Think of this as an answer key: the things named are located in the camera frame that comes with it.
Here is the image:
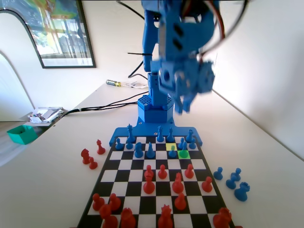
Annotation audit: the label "blue chess knight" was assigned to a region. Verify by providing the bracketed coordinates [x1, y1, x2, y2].
[178, 141, 190, 159]
[134, 142, 144, 159]

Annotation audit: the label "blue chess king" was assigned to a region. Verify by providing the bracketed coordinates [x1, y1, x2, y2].
[156, 125, 165, 143]

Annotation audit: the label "blue chess queen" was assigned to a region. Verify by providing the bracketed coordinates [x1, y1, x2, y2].
[126, 123, 136, 144]

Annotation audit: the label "red chess pawn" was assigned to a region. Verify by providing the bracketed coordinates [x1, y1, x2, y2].
[143, 178, 156, 195]
[158, 164, 167, 180]
[92, 193, 105, 211]
[174, 192, 187, 211]
[184, 163, 195, 179]
[201, 176, 213, 193]
[88, 156, 98, 170]
[108, 193, 122, 212]

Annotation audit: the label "black white chess board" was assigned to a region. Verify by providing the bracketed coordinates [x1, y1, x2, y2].
[77, 135, 236, 228]

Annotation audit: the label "red chess queen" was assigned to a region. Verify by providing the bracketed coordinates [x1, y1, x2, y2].
[157, 203, 173, 228]

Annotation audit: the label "blue printed mounting plate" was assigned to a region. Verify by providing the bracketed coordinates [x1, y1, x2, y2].
[108, 121, 204, 147]

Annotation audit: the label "printed paper sheets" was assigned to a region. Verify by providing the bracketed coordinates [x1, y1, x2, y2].
[123, 80, 149, 89]

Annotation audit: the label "yellow black screwdriver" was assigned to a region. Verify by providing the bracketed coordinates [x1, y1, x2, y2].
[106, 79, 133, 88]

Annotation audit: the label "black framed picture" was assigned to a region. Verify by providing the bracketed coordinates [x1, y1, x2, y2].
[23, 0, 97, 69]

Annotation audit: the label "pile of papers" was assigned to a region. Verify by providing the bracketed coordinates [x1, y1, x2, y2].
[27, 107, 65, 124]

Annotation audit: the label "green plastic bin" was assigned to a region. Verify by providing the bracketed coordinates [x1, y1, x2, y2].
[6, 125, 38, 145]

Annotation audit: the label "white arched panel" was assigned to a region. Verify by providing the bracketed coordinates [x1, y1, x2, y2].
[0, 8, 45, 122]

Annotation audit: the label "thin black cable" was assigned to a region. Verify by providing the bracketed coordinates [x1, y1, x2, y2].
[128, 59, 149, 79]

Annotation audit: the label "black table cable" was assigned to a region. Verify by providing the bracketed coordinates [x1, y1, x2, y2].
[53, 101, 140, 121]
[53, 93, 144, 121]

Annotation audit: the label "red white servo cable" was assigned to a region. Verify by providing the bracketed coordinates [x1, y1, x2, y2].
[182, 0, 227, 57]

